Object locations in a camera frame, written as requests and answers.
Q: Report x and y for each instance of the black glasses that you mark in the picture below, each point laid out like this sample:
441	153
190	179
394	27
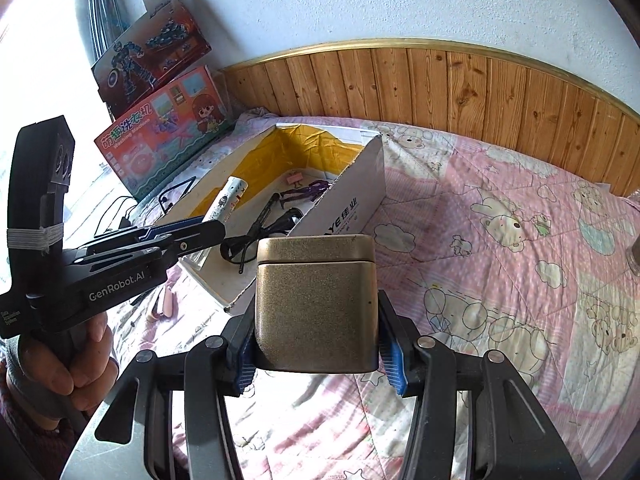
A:
289	221

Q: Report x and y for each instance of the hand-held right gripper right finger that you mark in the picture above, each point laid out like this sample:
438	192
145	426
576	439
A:
392	360

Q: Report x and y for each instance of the pink binder clip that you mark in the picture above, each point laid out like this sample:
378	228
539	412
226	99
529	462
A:
295	179

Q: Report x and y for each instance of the pink bear printed blanket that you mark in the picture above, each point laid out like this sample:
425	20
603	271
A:
500	270

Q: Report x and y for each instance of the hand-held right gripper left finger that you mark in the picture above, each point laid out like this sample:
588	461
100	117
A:
245	365

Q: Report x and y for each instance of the white cardboard box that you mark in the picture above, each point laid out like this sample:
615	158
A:
345	210

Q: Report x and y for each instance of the gold metal tin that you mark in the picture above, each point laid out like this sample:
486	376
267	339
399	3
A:
315	305

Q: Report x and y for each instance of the small white printed tube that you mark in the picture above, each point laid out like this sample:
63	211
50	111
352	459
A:
227	200

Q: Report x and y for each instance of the person's left hand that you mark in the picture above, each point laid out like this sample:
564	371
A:
95	370

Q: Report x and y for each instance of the purple eyeglasses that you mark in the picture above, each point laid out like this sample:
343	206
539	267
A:
312	190

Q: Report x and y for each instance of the dark red robot toy box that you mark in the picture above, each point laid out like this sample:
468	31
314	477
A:
150	55

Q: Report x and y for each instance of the pink toy washing machine box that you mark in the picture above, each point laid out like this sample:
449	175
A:
165	130

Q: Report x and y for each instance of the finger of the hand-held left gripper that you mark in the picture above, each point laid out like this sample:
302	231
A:
175	226
182	246

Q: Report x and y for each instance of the small pink plastic object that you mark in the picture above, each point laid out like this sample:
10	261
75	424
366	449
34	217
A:
166	305

